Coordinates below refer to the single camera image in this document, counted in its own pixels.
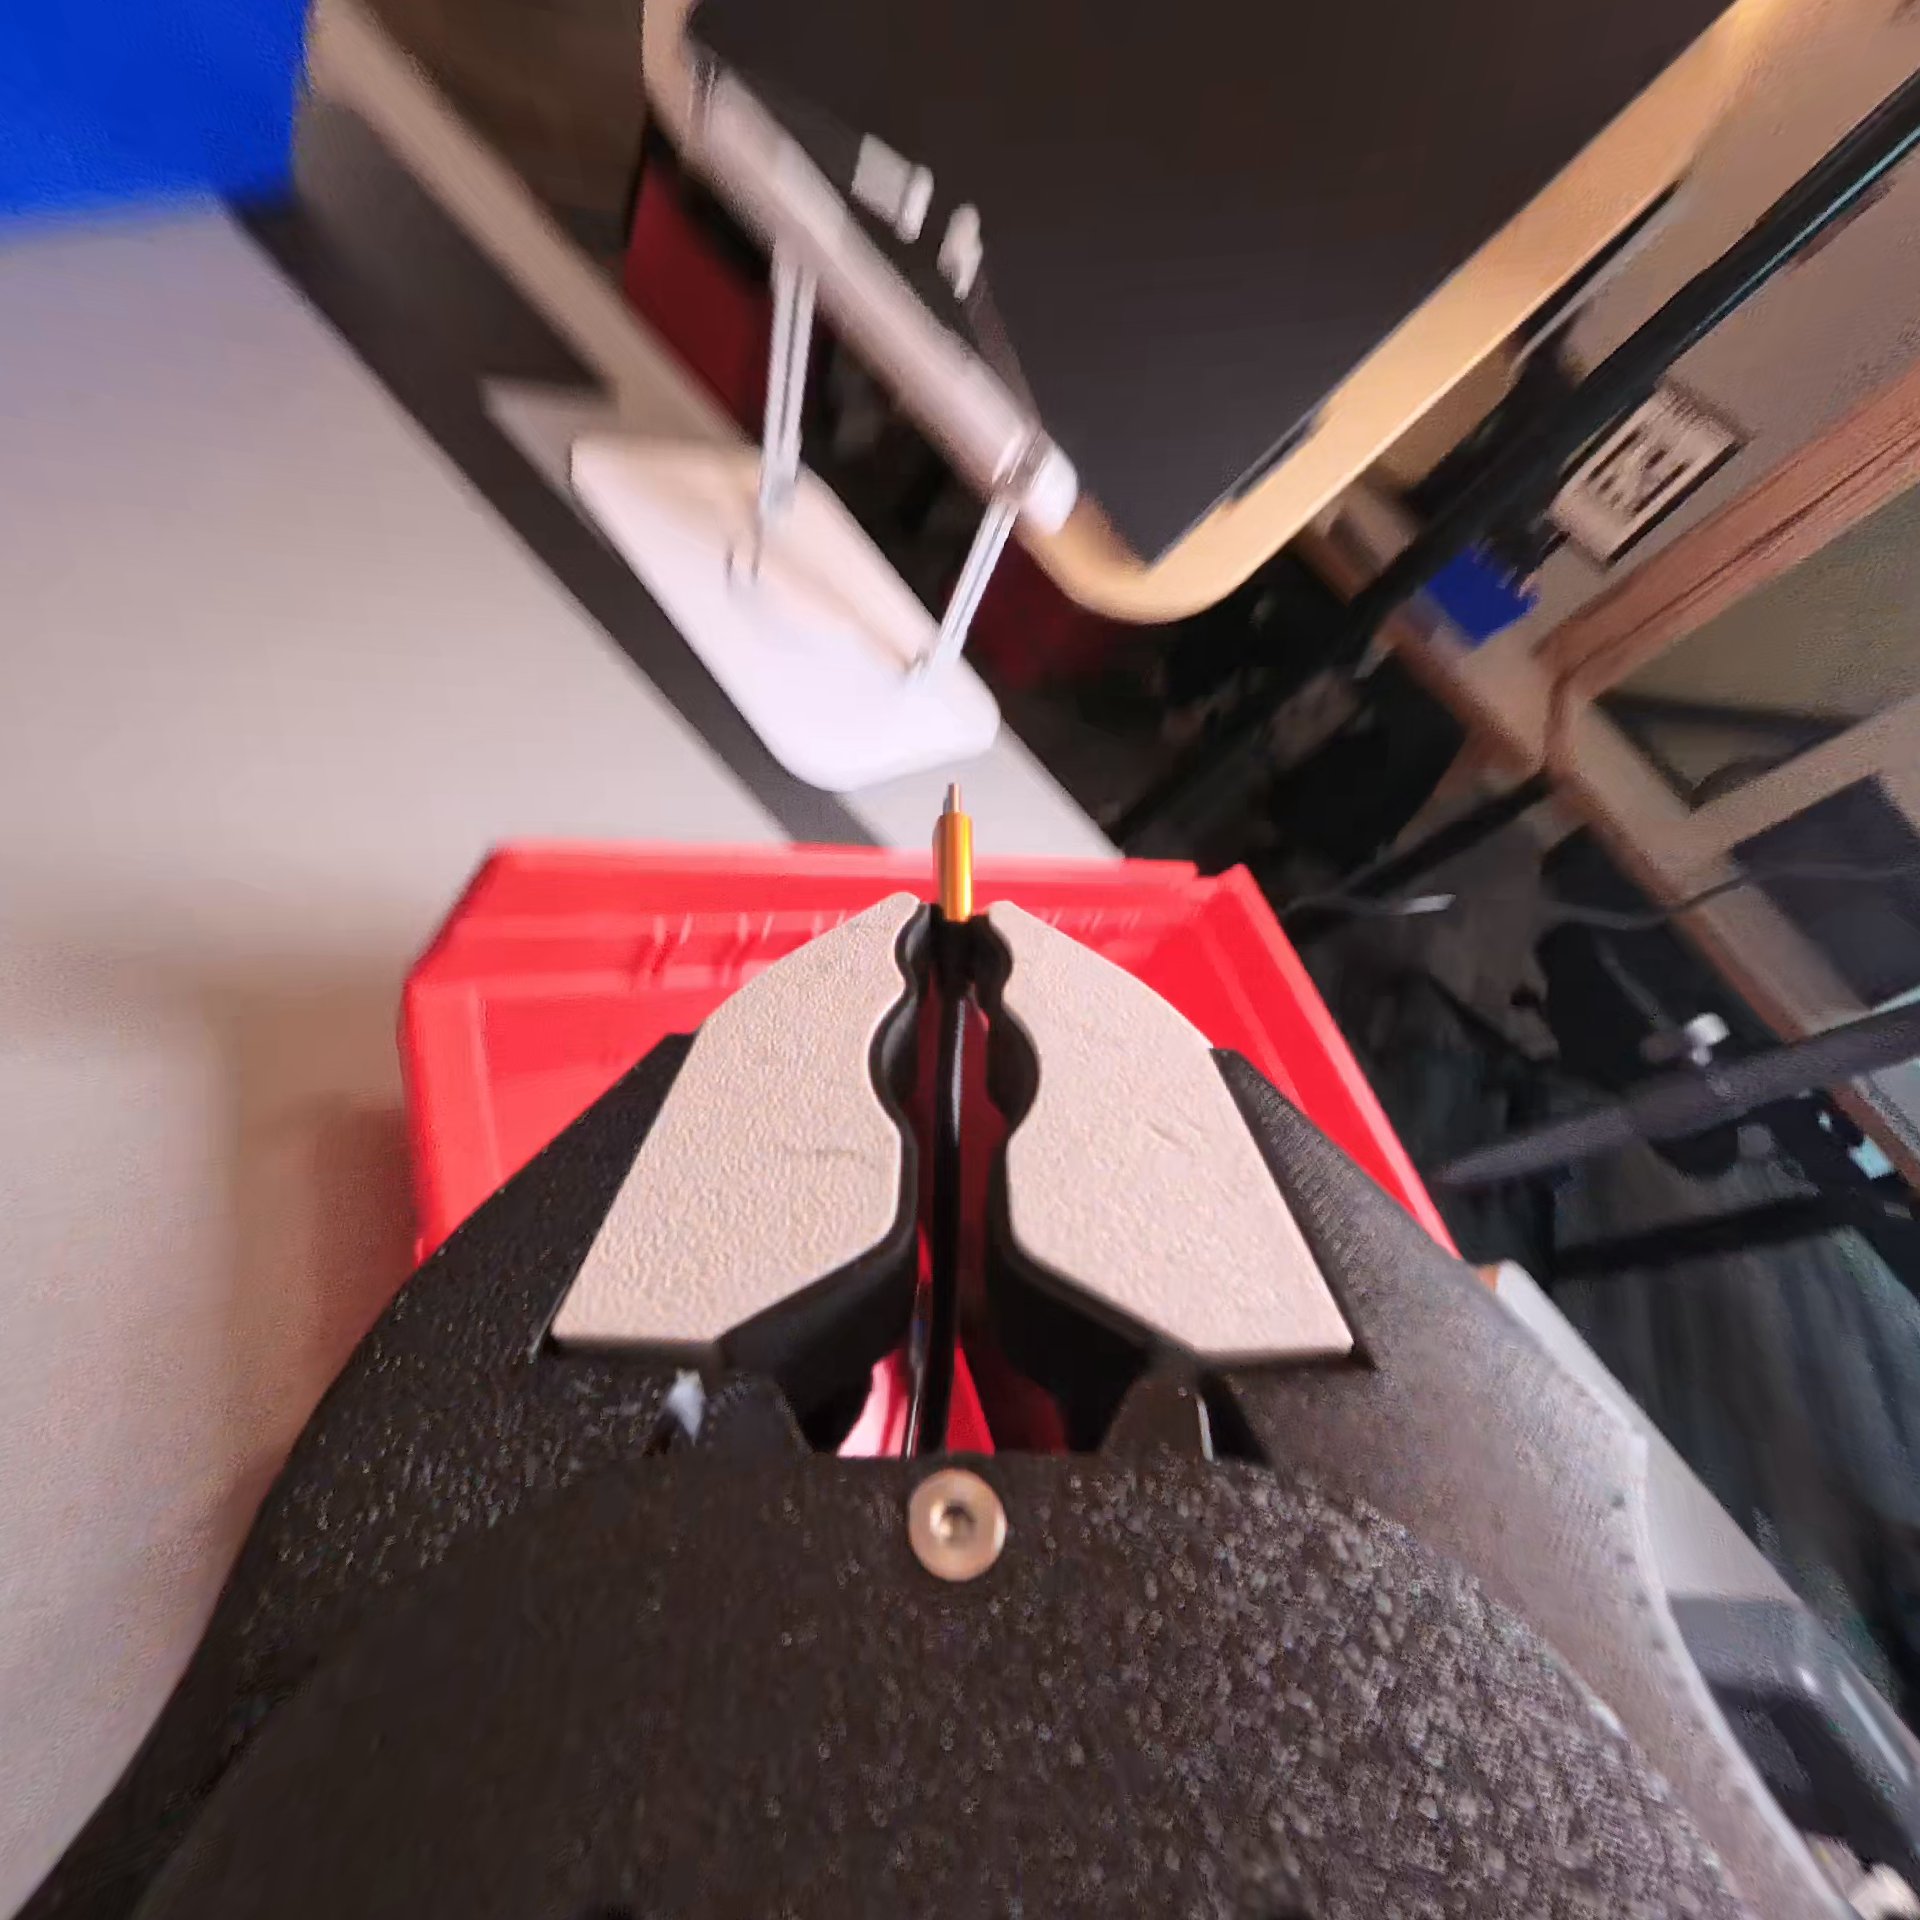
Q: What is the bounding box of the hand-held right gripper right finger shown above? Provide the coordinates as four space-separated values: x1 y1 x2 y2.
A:
981 900 1361 1450

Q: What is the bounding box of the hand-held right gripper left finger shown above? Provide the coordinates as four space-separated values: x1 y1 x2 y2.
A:
545 892 925 1450

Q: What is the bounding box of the black cable with gold plug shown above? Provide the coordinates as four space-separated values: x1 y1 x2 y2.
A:
900 781 981 1458

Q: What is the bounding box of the red plastic bin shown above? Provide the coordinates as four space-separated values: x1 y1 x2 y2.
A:
395 838 1456 1458

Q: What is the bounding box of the black board with wooden rim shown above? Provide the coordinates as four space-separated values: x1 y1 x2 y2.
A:
641 0 1920 624

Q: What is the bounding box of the blue plastic bin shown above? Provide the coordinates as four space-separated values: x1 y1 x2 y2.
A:
1417 543 1542 642
0 0 311 217

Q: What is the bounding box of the white tablet stand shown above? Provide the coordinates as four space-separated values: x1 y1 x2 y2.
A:
568 47 1080 791

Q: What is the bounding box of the black and white tag marker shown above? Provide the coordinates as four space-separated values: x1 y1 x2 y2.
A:
1544 383 1742 564

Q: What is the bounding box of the wooden table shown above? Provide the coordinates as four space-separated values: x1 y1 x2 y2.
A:
1296 373 1920 1189

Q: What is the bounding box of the black metal pole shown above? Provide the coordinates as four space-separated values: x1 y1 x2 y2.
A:
1335 73 1920 661

